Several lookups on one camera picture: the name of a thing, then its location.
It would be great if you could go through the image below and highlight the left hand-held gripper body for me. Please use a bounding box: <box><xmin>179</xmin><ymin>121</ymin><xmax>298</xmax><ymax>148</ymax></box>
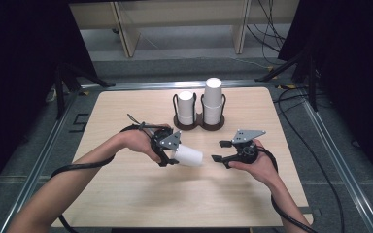
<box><xmin>151</xmin><ymin>127</ymin><xmax>182</xmax><ymax>162</ymax></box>

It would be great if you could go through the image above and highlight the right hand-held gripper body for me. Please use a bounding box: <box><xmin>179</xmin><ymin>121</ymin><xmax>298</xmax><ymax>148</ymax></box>
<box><xmin>231</xmin><ymin>129</ymin><xmax>267</xmax><ymax>165</ymax></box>

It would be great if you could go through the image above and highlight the dark double cup holder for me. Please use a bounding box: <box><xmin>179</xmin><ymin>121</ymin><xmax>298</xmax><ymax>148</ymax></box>
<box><xmin>172</xmin><ymin>92</ymin><xmax>227</xmax><ymax>132</ymax></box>

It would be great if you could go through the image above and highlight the stack of white paper cups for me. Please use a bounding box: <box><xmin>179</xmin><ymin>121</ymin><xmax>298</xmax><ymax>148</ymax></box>
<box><xmin>177</xmin><ymin>90</ymin><xmax>196</xmax><ymax>127</ymax></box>
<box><xmin>202</xmin><ymin>77</ymin><xmax>224</xmax><ymax>126</ymax></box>

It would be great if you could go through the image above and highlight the person's left hand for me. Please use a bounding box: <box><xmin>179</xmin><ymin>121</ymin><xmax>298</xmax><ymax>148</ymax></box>
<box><xmin>119</xmin><ymin>124</ymin><xmax>172</xmax><ymax>164</ymax></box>

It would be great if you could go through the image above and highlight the person's right hand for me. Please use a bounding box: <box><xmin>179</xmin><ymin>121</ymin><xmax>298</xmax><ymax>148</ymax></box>
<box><xmin>227</xmin><ymin>139</ymin><xmax>281</xmax><ymax>188</ymax></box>

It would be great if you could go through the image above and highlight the black tripod stand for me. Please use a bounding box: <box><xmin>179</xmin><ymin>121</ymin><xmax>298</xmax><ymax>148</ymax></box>
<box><xmin>254</xmin><ymin>48</ymin><xmax>321</xmax><ymax>113</ymax></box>
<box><xmin>52</xmin><ymin>62</ymin><xmax>117</xmax><ymax>119</ymax></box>

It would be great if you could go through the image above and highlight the black floor tape mark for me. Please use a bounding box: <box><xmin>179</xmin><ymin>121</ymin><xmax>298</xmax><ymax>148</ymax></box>
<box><xmin>69</xmin><ymin>113</ymin><xmax>90</xmax><ymax>134</ymax></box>

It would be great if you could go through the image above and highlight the black tape strip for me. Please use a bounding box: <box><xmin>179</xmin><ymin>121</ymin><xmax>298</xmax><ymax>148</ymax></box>
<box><xmin>300</xmin><ymin>207</ymin><xmax>322</xmax><ymax>217</ymax></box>

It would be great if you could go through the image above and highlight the pale wooden shelf unit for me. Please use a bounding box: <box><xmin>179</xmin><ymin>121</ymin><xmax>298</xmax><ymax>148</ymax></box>
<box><xmin>68</xmin><ymin>0</ymin><xmax>301</xmax><ymax>59</ymax></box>

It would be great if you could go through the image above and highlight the black curtain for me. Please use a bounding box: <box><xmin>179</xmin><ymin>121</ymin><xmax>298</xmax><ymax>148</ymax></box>
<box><xmin>277</xmin><ymin>0</ymin><xmax>373</xmax><ymax>183</ymax></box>
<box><xmin>0</xmin><ymin>0</ymin><xmax>99</xmax><ymax>203</ymax></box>

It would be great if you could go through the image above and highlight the metal floor rail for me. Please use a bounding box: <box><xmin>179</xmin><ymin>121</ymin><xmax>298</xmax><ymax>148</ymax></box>
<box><xmin>299</xmin><ymin>93</ymin><xmax>373</xmax><ymax>233</ymax></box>
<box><xmin>81</xmin><ymin>79</ymin><xmax>275</xmax><ymax>92</ymax></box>
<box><xmin>0</xmin><ymin>85</ymin><xmax>83</xmax><ymax>233</ymax></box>

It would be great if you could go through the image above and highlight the white floor cable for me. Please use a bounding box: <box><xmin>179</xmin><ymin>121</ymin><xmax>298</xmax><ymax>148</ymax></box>
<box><xmin>229</xmin><ymin>56</ymin><xmax>273</xmax><ymax>71</ymax></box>

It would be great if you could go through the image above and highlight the long black floor cable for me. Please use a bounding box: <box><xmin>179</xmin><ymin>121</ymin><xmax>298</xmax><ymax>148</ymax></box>
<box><xmin>273</xmin><ymin>86</ymin><xmax>347</xmax><ymax>233</ymax></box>

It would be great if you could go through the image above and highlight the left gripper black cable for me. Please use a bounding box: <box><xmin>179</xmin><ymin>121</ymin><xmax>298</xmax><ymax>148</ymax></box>
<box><xmin>50</xmin><ymin>113</ymin><xmax>173</xmax><ymax>233</ymax></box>

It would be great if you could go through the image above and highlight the bundle of black floor cables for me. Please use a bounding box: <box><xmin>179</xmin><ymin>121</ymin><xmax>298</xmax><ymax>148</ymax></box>
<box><xmin>246</xmin><ymin>0</ymin><xmax>288</xmax><ymax>66</ymax></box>

